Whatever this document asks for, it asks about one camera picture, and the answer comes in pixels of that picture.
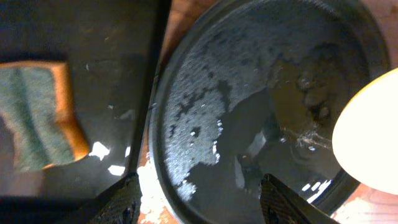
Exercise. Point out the black rectangular tray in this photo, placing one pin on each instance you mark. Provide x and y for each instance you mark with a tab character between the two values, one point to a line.
112	49

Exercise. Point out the yellow plate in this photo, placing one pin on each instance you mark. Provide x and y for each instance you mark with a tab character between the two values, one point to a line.
364	139

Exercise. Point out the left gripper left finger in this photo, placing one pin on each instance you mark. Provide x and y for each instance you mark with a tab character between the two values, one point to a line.
118	204

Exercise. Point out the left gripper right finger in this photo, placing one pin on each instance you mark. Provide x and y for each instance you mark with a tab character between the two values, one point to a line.
280	204

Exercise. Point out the black round tray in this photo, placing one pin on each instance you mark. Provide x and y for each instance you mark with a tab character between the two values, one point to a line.
256	88

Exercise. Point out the orange green sponge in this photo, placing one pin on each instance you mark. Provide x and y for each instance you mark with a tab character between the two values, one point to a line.
37	107

